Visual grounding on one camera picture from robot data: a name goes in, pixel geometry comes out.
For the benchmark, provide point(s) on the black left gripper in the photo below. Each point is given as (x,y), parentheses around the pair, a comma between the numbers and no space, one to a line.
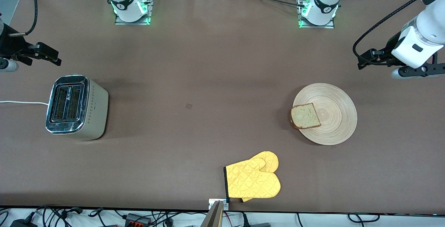
(388,53)

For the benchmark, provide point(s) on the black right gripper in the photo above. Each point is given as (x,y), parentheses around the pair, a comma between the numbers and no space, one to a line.
(10,46)

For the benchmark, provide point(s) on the round wooden plate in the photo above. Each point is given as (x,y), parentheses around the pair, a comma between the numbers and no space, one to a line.
(333,115)

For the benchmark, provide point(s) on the brown bread slice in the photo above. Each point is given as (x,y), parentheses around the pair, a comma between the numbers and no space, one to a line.
(306,116)

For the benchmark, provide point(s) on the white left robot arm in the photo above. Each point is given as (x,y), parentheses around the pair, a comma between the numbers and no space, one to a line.
(422,29)

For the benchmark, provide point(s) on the silver two-slot toaster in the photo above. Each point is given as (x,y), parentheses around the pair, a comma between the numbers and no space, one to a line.
(78,107)

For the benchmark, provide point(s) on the yellow quilted oven mitt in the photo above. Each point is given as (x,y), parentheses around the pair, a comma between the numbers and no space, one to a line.
(270,159)
(252,181)

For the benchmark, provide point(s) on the black power adapter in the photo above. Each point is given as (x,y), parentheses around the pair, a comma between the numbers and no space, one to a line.
(22,223)

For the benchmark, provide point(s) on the black box with orange plugs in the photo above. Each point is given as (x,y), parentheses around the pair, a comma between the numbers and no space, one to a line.
(137,219)

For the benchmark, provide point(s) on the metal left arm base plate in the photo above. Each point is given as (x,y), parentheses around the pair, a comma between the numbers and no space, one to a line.
(318,26)

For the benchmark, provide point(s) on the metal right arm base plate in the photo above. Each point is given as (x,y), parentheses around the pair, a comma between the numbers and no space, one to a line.
(132,21)

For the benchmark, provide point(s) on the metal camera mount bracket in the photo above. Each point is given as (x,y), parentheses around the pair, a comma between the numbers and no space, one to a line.
(217,213)

